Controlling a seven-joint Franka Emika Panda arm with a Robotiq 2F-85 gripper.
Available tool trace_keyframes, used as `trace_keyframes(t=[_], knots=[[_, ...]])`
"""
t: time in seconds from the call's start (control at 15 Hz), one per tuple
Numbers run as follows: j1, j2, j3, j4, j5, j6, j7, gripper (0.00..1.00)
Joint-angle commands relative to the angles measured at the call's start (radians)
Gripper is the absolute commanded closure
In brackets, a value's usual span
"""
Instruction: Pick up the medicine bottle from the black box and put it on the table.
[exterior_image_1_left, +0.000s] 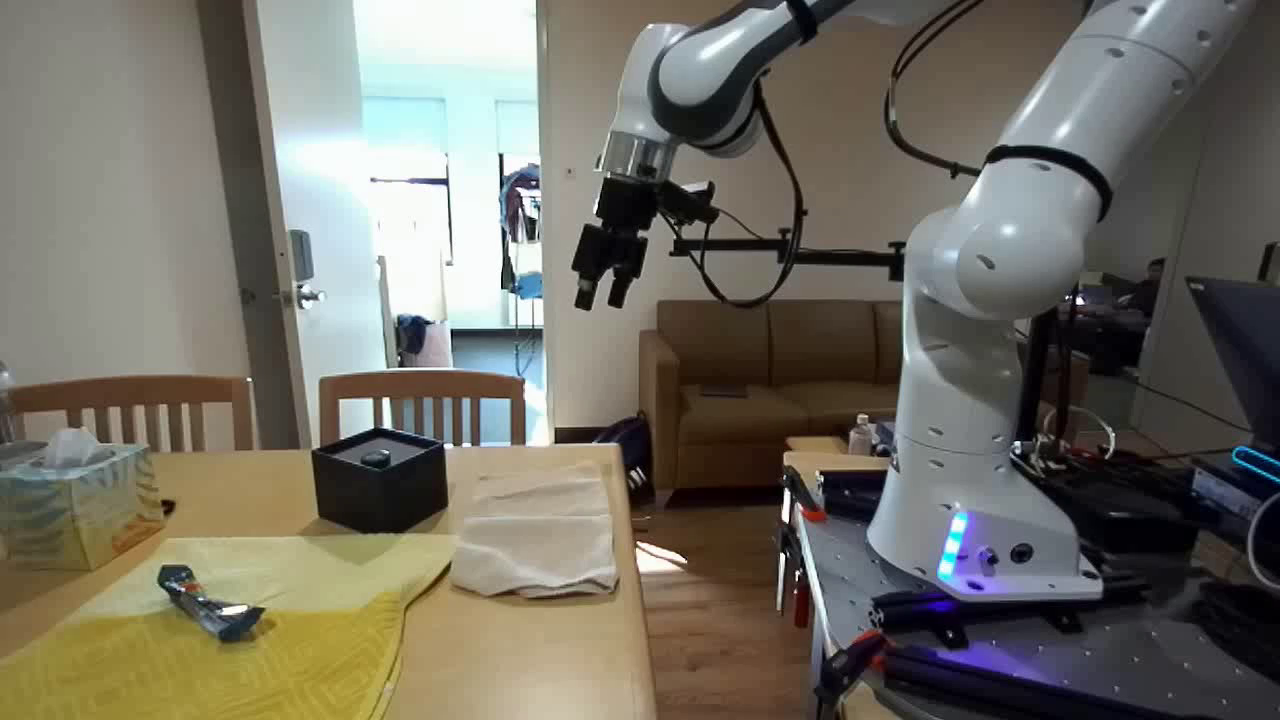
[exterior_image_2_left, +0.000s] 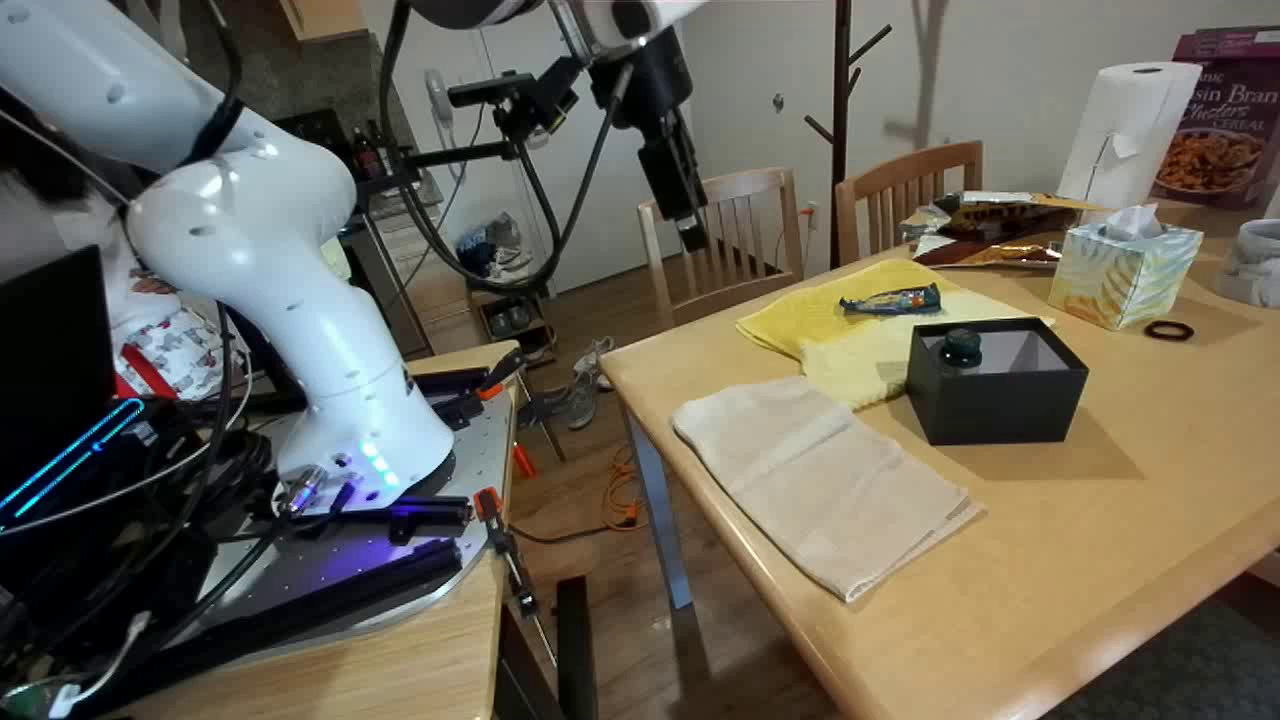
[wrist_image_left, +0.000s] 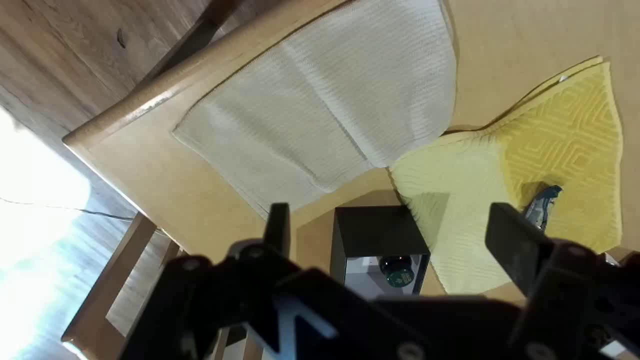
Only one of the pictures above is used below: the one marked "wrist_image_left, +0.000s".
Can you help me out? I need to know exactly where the yellow patterned cloth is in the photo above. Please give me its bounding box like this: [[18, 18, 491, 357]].
[[388, 55, 626, 295]]

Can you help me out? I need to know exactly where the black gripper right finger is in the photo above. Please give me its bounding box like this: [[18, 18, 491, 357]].
[[484, 201, 640, 360]]

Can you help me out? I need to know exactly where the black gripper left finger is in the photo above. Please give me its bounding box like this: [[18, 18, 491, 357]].
[[118, 201, 304, 360]]

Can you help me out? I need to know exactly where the black open box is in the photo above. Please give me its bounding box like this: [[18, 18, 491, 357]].
[[328, 204, 433, 300]]

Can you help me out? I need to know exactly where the small teal blue object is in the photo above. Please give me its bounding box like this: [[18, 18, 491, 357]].
[[522, 184, 564, 231]]

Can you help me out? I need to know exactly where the wooden table leg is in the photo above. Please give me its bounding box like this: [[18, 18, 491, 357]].
[[60, 209, 184, 360]]

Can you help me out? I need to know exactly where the white cloth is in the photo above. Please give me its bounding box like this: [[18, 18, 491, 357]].
[[170, 0, 459, 215]]

